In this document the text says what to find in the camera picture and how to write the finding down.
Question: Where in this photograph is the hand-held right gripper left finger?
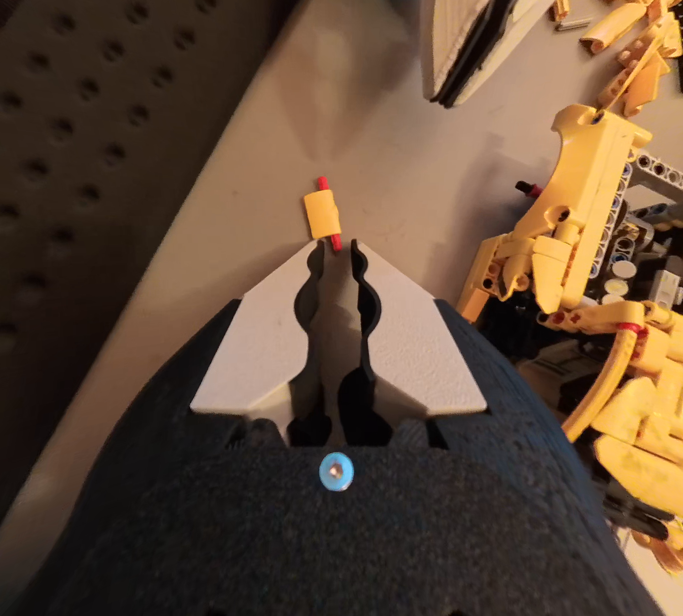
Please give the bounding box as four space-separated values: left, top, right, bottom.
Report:
190 241 332 447

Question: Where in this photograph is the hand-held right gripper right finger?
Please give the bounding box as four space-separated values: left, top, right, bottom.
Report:
339 239 487 446

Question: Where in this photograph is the pile of yellow brick parts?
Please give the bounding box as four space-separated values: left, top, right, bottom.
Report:
550 0 683 117

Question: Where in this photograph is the red axle pin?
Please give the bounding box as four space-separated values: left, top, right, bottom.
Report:
316 177 343 253

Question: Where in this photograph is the yellow toy brick car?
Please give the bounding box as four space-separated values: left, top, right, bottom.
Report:
456 104 683 574

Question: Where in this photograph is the grey desk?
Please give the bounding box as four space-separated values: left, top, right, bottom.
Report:
0 0 683 616

